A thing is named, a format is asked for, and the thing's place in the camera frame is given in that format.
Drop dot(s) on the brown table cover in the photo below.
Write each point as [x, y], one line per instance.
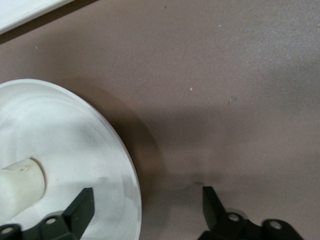
[212, 87]

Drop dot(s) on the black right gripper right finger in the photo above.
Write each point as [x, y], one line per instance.
[215, 215]

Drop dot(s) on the white steamed bun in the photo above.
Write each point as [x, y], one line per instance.
[20, 185]

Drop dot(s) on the cream rabbit print tray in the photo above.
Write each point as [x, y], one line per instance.
[20, 10]

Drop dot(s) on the round cream plate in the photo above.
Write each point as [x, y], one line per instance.
[75, 140]

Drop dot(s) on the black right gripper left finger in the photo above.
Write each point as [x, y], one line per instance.
[80, 212]

